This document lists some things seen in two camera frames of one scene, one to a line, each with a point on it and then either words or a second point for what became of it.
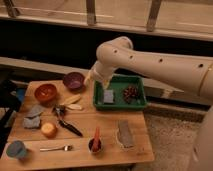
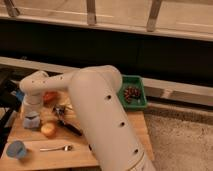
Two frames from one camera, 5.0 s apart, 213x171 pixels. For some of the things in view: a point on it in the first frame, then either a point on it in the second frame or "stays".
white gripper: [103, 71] to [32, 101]
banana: [72, 99] stays
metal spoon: [66, 147] stays
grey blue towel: [33, 121] stays
